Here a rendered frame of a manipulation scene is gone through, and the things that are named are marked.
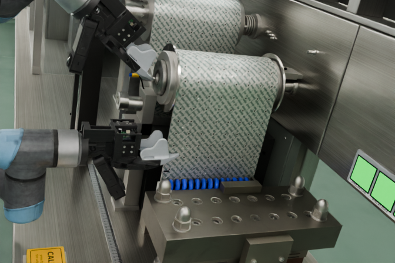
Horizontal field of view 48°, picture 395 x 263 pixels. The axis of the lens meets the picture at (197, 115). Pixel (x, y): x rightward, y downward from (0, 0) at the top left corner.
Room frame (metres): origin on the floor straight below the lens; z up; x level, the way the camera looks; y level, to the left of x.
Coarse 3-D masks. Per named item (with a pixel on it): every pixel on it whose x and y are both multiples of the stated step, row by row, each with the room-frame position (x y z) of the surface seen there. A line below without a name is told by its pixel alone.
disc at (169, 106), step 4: (168, 44) 0.94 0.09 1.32; (172, 44) 0.92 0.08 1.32; (164, 48) 0.96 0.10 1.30; (168, 48) 0.93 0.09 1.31; (172, 48) 0.91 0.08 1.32; (172, 52) 0.90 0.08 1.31; (176, 52) 0.89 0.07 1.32; (176, 56) 0.88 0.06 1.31; (176, 60) 0.87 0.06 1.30; (176, 64) 0.87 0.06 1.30; (176, 68) 0.87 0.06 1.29; (176, 72) 0.86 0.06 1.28; (176, 76) 0.86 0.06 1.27; (176, 80) 0.86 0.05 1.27; (176, 84) 0.85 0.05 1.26; (176, 88) 0.85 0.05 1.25; (176, 92) 0.85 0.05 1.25; (172, 96) 0.86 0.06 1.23; (176, 96) 0.85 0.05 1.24; (172, 100) 0.86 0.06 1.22; (160, 104) 0.92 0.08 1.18; (164, 104) 0.90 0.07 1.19; (168, 104) 0.88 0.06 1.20; (172, 104) 0.86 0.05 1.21; (164, 108) 0.90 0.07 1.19; (168, 108) 0.87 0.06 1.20; (172, 108) 0.86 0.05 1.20
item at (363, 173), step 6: (360, 162) 0.79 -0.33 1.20; (366, 162) 0.78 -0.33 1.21; (354, 168) 0.80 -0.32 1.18; (360, 168) 0.78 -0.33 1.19; (366, 168) 0.77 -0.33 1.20; (372, 168) 0.76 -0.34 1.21; (354, 174) 0.79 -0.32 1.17; (360, 174) 0.78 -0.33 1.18; (366, 174) 0.77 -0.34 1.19; (372, 174) 0.75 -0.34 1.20; (354, 180) 0.79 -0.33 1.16; (360, 180) 0.77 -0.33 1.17; (366, 180) 0.76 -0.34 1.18; (366, 186) 0.76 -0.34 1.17
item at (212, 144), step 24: (192, 120) 0.88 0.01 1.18; (216, 120) 0.90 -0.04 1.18; (240, 120) 0.93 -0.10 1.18; (264, 120) 0.95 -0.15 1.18; (168, 144) 0.86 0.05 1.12; (192, 144) 0.88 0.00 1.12; (216, 144) 0.91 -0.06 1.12; (240, 144) 0.93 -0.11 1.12; (168, 168) 0.86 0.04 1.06; (192, 168) 0.89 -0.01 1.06; (216, 168) 0.91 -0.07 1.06; (240, 168) 0.94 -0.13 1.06
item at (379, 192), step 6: (378, 180) 0.74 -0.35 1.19; (384, 180) 0.73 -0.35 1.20; (390, 180) 0.72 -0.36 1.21; (378, 186) 0.74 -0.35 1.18; (384, 186) 0.72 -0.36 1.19; (390, 186) 0.71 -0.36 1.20; (372, 192) 0.74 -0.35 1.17; (378, 192) 0.73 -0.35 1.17; (384, 192) 0.72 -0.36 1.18; (390, 192) 0.71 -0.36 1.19; (378, 198) 0.73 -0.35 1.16; (384, 198) 0.71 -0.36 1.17; (390, 198) 0.70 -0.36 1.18; (384, 204) 0.71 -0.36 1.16; (390, 204) 0.70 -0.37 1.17
